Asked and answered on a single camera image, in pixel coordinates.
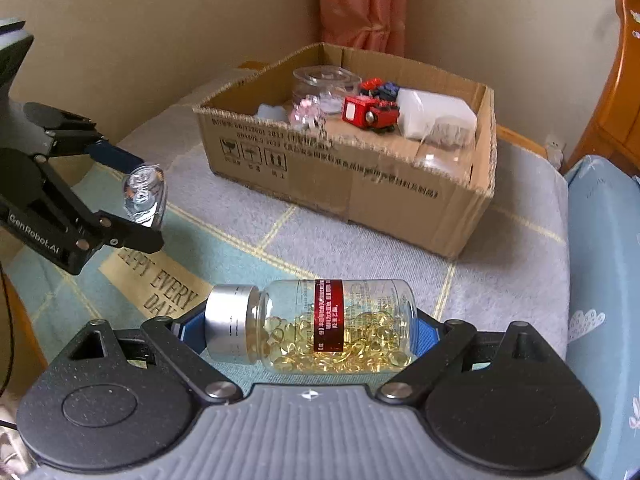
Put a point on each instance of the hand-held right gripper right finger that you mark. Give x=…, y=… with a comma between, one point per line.
x=427, y=335

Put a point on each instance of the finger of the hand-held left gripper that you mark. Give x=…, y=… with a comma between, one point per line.
x=117, y=156
x=135, y=240

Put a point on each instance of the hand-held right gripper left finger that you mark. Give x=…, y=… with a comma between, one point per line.
x=192, y=327

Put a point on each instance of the capsule bottle with silver cap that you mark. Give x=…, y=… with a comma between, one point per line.
x=325, y=327

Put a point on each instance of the cardboard box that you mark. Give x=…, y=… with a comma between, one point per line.
x=380, y=200

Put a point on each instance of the large clear plastic jar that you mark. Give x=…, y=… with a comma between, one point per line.
x=445, y=152

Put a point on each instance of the white plastic container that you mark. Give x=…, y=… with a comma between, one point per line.
x=430, y=110

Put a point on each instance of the red toy truck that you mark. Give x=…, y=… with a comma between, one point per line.
x=367, y=112

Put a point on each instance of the checked blanket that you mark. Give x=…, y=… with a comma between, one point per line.
x=500, y=270

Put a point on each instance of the blue pillow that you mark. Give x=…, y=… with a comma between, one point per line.
x=605, y=285

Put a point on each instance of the white fluffy cloth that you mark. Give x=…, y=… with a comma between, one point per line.
x=7, y=440

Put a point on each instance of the small clear jar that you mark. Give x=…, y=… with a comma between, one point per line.
x=325, y=82

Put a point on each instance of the dark blue toy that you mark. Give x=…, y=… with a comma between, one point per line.
x=382, y=89

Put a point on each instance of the pink curtain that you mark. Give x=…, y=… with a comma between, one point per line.
x=365, y=5

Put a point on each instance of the wooden headboard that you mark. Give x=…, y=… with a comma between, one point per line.
x=615, y=100

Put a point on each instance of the white wall socket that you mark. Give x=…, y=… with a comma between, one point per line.
x=555, y=150

